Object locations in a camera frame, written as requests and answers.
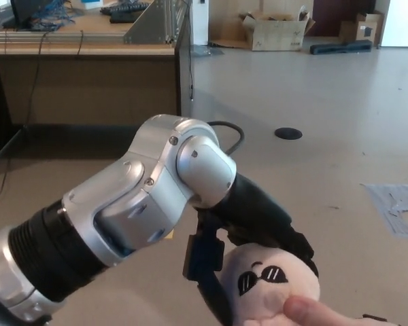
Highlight flat black device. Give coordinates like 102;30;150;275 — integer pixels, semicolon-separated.
109;14;139;24

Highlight triangular grey metal bracket frame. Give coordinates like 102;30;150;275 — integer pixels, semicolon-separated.
123;0;191;45

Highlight wooden desk with dark panels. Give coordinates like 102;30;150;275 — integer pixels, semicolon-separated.
0;0;195;170

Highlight small cardboard box with label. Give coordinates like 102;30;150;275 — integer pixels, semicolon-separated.
339;12;384;47

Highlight grey tape floor patch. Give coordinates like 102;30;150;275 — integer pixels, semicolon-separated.
360;183;408;242

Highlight black monitor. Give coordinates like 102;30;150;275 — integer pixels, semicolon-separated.
10;0;54;28

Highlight long black foam block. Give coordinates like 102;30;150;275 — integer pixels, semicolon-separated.
309;39;373;56

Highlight person's bare hand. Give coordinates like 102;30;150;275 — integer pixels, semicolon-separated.
239;295;408;326

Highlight pink plush dumpling with sunglasses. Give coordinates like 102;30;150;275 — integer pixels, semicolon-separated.
219;244;321;326

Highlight large open cardboard box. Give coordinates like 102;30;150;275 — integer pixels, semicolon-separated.
210;10;316;52

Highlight white cabinet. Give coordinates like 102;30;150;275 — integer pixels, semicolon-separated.
380;0;408;48

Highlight black round floor cap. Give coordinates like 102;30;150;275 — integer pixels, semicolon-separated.
274;127;303;140

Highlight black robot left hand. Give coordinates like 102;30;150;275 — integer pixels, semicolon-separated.
182;172;320;326

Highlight aluminium extrusion rail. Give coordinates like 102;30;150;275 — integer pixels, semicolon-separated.
0;30;129;43

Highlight long black desk cable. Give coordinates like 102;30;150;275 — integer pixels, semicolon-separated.
0;30;50;208

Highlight short black desk cable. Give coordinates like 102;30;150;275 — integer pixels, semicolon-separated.
75;30;85;59

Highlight black keyboard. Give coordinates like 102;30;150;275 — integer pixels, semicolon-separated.
100;1;150;16

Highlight thin black hanging cable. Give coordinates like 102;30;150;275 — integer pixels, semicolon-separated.
189;43;195;102

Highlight blue cable bundle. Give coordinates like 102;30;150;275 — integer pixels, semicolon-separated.
30;0;76;31

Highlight black robot wrist cable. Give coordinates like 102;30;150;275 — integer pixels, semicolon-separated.
207;121;245;156

